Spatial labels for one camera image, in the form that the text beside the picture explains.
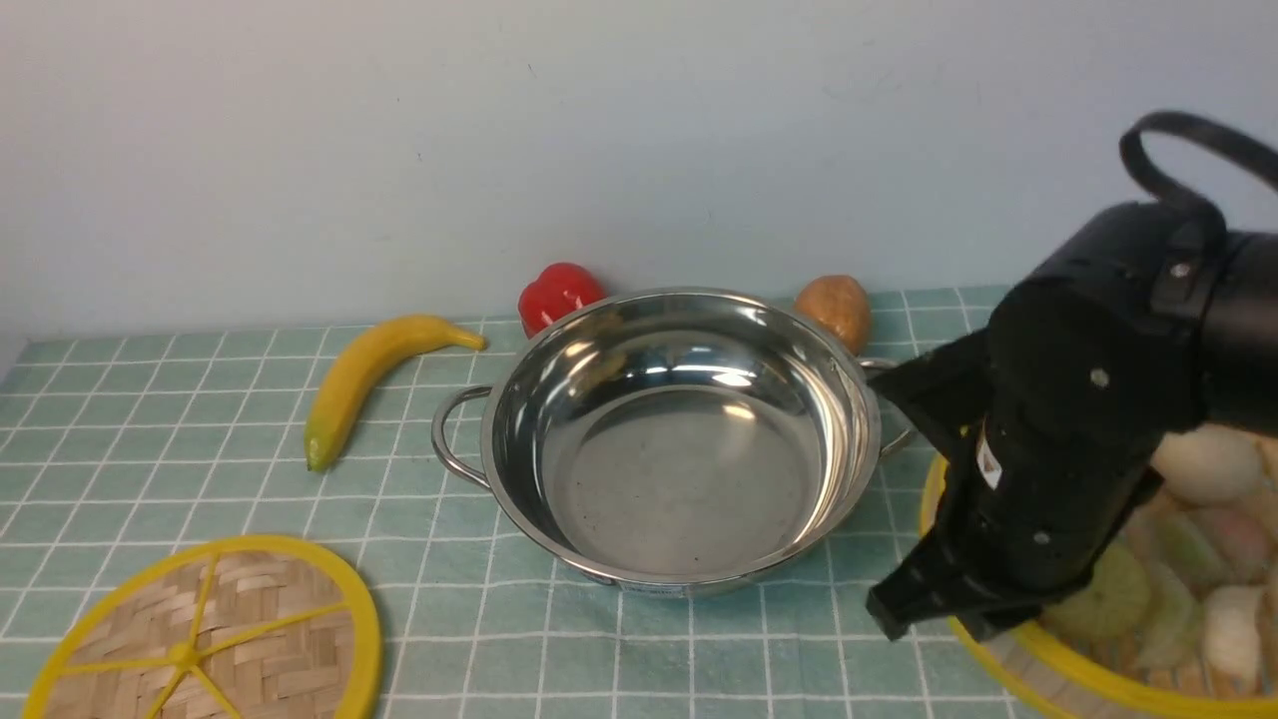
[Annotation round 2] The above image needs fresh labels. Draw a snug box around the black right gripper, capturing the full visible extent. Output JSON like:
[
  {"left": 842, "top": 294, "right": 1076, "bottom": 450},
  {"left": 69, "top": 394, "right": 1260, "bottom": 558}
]
[{"left": 866, "top": 202, "right": 1227, "bottom": 641}]

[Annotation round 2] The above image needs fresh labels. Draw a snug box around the bamboo steamer basket yellow rim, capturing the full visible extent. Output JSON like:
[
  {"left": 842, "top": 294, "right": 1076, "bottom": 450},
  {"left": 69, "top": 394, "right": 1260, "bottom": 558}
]
[{"left": 950, "top": 430, "right": 1277, "bottom": 718}]

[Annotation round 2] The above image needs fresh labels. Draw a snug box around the bamboo steamer lid yellow rim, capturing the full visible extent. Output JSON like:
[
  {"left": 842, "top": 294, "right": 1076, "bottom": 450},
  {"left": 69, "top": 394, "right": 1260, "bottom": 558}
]
[{"left": 23, "top": 535, "right": 383, "bottom": 718}]

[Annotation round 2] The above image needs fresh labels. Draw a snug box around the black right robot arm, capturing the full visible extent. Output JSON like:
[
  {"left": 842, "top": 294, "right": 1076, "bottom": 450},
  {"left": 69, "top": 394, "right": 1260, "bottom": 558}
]
[{"left": 866, "top": 202, "right": 1277, "bottom": 640}]

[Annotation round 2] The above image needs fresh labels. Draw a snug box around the stainless steel pot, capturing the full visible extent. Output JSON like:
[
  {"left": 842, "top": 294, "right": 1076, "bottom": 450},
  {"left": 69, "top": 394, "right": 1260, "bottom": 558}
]
[{"left": 429, "top": 289, "right": 912, "bottom": 596}]

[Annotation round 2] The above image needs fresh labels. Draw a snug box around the brown potato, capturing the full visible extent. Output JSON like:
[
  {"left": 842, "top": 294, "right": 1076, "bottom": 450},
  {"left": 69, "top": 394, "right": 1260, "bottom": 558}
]
[{"left": 794, "top": 275, "right": 873, "bottom": 356}]

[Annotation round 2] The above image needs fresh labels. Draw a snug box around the light green bun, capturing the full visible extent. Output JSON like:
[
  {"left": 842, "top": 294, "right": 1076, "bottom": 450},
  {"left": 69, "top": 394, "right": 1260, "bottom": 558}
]
[{"left": 1040, "top": 543, "right": 1153, "bottom": 642}]

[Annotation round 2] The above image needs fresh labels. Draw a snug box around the pink bun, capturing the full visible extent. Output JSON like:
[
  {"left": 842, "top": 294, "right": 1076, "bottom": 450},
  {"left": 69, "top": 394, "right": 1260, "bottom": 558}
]
[{"left": 1189, "top": 504, "right": 1272, "bottom": 584}]

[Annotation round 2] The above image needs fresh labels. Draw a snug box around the white bun at right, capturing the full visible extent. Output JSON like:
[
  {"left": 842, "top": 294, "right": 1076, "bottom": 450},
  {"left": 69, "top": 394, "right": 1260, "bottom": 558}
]
[{"left": 1203, "top": 584, "right": 1264, "bottom": 690}]

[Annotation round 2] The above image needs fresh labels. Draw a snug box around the red bell pepper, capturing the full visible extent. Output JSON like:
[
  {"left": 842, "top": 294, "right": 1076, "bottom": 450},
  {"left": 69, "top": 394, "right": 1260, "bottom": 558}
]
[{"left": 518, "top": 263, "right": 608, "bottom": 338}]

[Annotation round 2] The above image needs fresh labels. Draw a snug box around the yellow banana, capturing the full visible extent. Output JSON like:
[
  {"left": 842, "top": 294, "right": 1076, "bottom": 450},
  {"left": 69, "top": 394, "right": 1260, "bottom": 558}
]
[{"left": 303, "top": 314, "right": 487, "bottom": 473}]

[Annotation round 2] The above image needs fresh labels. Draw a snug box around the black cable loop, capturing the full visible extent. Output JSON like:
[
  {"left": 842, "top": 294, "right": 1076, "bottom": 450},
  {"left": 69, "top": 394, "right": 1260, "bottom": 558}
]
[{"left": 1118, "top": 111, "right": 1278, "bottom": 252}]

